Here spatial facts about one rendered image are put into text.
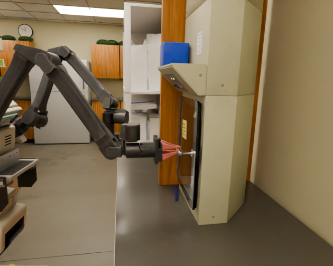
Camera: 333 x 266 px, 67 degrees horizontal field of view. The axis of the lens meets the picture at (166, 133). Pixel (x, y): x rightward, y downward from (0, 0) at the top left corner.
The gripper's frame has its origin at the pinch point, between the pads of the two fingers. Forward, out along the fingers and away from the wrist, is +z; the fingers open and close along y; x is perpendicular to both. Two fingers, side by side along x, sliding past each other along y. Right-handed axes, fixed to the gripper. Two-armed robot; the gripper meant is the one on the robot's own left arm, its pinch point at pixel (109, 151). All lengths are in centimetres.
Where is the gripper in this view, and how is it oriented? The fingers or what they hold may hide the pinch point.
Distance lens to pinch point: 131.3
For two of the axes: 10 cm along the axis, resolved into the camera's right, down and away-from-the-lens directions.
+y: 9.8, -0.2, 1.8
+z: -0.2, 9.8, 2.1
